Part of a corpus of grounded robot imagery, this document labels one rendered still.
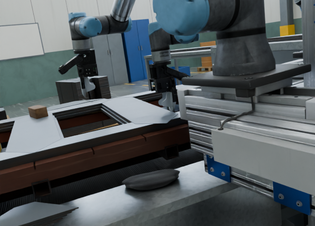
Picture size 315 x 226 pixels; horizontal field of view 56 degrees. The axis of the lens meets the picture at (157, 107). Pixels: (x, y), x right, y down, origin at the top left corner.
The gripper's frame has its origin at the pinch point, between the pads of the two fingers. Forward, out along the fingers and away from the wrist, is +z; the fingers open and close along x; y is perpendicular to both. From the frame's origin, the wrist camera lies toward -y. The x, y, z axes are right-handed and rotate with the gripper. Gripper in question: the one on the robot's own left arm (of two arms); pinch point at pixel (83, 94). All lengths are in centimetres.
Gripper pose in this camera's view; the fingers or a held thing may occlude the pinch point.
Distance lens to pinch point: 138.1
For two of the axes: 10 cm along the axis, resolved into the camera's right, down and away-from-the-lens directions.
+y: 9.5, -1.5, 2.8
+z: 0.6, 9.5, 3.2
